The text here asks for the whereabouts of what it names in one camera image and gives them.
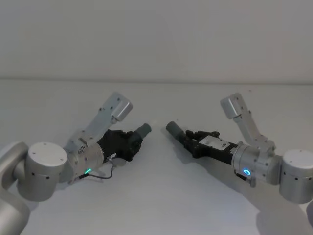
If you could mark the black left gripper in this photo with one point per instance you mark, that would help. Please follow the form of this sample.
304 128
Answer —
113 144

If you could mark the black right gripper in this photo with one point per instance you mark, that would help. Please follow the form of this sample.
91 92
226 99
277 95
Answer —
215 148

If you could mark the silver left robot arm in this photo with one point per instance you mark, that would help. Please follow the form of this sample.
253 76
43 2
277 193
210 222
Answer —
46 161

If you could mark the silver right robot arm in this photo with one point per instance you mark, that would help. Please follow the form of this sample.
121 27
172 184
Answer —
296 171

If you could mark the white table cloth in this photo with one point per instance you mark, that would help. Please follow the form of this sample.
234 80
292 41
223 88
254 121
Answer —
161 195

